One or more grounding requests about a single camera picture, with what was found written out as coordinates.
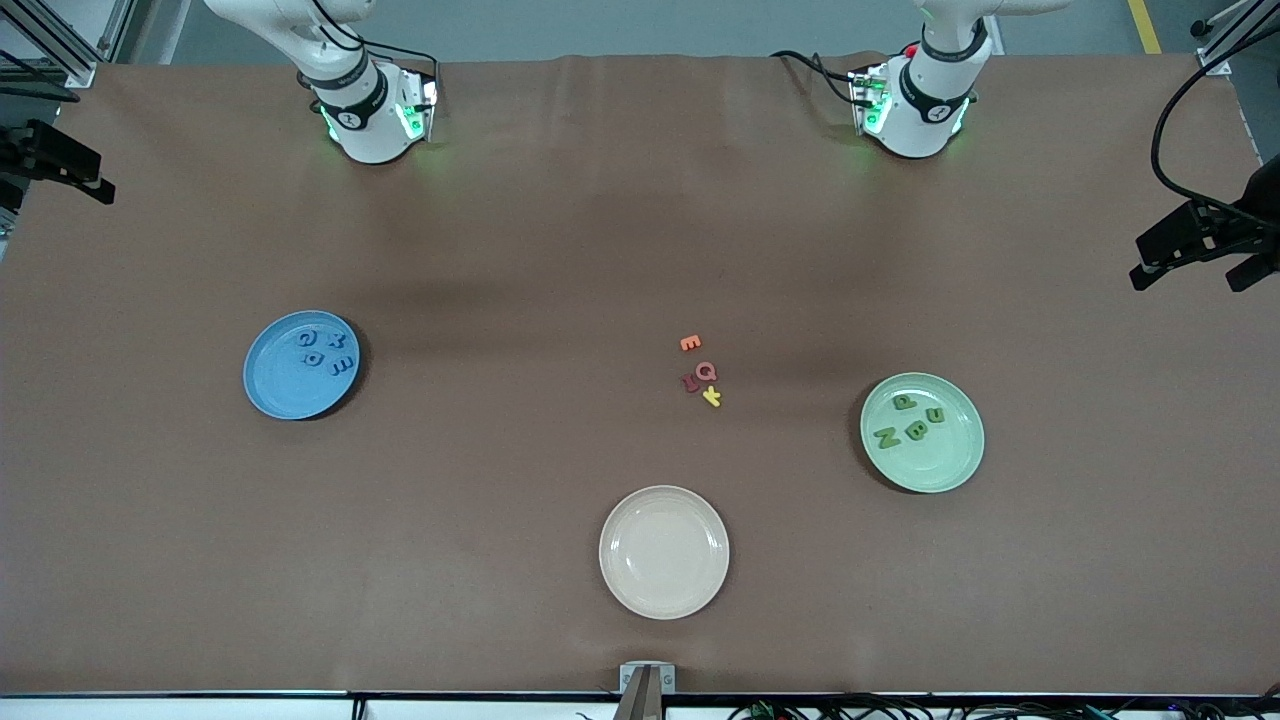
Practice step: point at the pink foam letter Q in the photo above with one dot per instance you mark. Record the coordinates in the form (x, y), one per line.
(698, 372)

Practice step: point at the green foam letter B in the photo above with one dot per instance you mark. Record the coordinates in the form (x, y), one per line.
(916, 431)

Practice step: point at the yellow foam letter K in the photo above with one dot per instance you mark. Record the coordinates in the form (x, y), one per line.
(711, 397)

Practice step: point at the green foam letter N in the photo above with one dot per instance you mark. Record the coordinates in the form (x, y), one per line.
(887, 438)

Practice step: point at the white table edge rail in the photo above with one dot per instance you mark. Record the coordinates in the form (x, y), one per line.
(150, 710)

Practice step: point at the green round plate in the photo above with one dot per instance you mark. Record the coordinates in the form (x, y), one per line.
(940, 470)

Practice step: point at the green foam letter P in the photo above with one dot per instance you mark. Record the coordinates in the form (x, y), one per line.
(905, 402)

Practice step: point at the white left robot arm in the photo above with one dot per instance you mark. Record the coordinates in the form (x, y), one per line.
(915, 120)

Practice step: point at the grey arm base connector block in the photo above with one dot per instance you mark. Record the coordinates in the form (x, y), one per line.
(418, 100)
(868, 100)

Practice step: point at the blue round plate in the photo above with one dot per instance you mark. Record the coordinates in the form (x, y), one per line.
(285, 390)

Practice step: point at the brown table cover mat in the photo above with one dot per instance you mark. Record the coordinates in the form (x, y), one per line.
(500, 600)

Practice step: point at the blue foam letter M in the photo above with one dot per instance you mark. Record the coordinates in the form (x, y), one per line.
(342, 367)

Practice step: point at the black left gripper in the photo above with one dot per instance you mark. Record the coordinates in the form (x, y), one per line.
(1243, 221)

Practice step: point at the dark red foam letter I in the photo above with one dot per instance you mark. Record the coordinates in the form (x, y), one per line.
(690, 383)

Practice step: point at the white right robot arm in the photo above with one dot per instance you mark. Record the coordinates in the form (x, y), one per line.
(370, 130)

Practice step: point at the beige round plate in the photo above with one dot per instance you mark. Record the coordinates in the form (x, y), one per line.
(664, 552)

